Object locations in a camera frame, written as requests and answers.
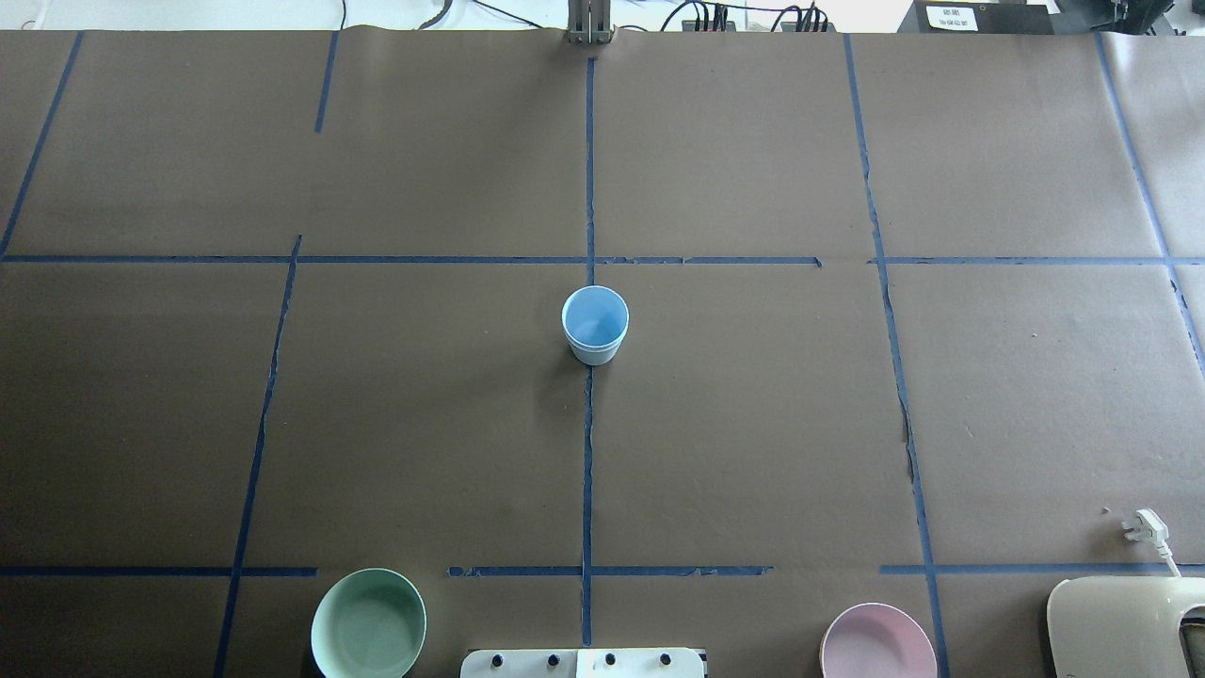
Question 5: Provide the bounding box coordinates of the pale blue cup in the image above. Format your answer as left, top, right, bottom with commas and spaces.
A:
564, 323, 627, 366

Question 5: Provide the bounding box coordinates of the black power strip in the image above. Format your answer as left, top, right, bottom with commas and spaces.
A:
660, 1, 837, 34

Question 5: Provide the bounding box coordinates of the green bowl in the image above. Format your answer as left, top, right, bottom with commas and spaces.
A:
310, 568, 427, 677

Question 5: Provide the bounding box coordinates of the pink bowl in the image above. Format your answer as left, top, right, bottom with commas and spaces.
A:
818, 605, 940, 677

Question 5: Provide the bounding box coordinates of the black box with label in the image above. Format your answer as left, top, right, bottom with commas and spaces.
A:
897, 1, 1054, 35

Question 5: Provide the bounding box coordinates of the cream toaster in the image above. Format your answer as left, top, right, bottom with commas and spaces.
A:
1046, 574, 1204, 677

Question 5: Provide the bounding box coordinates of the white power plug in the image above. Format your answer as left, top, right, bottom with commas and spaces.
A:
1119, 508, 1182, 578

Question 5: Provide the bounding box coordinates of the grey metal post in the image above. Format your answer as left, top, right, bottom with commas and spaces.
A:
568, 0, 615, 45

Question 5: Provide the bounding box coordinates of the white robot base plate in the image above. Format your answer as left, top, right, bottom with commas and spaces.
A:
459, 647, 709, 677

